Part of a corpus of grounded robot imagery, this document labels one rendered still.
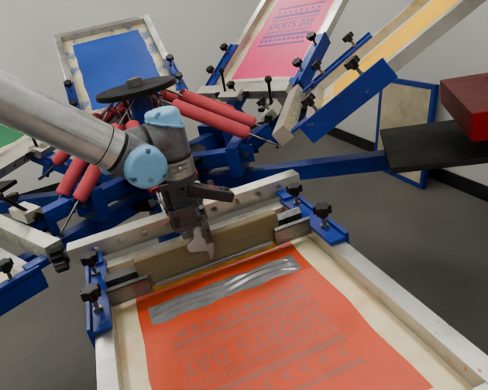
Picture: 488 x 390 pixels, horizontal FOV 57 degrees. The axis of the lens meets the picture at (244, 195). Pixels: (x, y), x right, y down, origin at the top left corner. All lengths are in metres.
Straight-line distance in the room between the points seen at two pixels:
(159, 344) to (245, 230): 0.33
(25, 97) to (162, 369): 0.53
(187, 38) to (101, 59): 2.42
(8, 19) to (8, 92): 4.36
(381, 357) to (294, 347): 0.15
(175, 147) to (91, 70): 1.88
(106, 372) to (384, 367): 0.49
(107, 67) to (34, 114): 2.04
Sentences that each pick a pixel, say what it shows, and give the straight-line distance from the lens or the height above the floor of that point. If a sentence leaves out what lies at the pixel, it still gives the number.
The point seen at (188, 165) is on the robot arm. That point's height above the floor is 1.25.
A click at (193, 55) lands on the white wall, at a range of 5.19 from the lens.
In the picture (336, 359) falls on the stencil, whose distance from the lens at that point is 0.84.
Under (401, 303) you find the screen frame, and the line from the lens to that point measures 0.88.
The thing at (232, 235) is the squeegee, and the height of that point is 1.04.
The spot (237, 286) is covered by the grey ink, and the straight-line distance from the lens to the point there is 1.04.
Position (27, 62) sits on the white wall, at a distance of 5.10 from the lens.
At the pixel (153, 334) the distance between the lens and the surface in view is 0.99.
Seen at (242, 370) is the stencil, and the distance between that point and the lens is 0.85.
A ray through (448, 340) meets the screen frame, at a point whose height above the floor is 0.99.
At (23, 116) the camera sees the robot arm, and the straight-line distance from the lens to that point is 0.75.
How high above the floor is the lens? 1.55
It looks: 24 degrees down
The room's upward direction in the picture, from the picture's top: 13 degrees counter-clockwise
